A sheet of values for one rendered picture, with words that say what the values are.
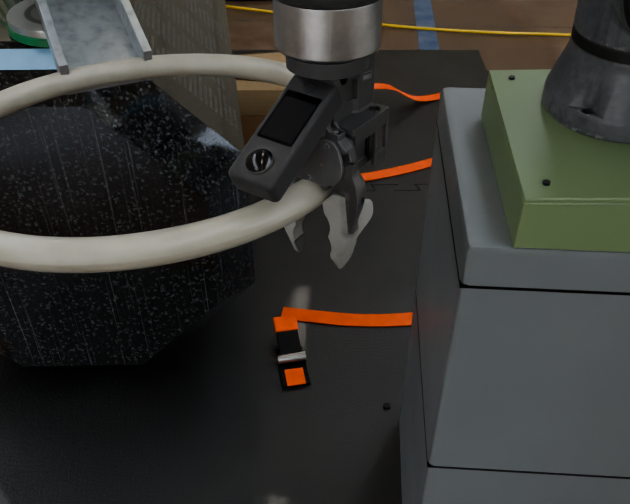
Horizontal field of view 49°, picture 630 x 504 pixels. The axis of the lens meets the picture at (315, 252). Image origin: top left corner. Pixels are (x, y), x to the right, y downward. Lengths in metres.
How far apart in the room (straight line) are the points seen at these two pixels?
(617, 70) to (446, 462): 0.59
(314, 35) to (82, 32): 0.59
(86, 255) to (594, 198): 0.50
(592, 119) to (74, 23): 0.73
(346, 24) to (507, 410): 0.61
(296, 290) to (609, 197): 1.29
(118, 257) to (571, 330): 0.55
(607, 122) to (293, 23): 0.43
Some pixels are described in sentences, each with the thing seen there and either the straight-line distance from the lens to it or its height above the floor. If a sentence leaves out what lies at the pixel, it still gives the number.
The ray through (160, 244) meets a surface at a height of 0.98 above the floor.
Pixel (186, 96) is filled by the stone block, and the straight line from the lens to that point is 1.41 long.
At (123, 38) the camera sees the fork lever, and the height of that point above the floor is 0.93.
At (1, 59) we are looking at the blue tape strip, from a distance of 1.38.
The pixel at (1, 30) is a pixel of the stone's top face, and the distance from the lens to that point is 1.44.
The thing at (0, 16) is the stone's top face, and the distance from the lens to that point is 1.51.
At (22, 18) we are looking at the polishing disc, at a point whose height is 0.87.
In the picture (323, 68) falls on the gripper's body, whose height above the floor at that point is 1.09.
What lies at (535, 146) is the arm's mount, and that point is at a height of 0.92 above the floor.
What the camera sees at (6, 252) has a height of 0.97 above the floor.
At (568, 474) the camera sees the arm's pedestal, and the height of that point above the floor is 0.43.
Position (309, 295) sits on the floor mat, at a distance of 1.93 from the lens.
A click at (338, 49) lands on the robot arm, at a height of 1.11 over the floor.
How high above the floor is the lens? 1.33
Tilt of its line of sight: 40 degrees down
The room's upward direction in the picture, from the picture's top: straight up
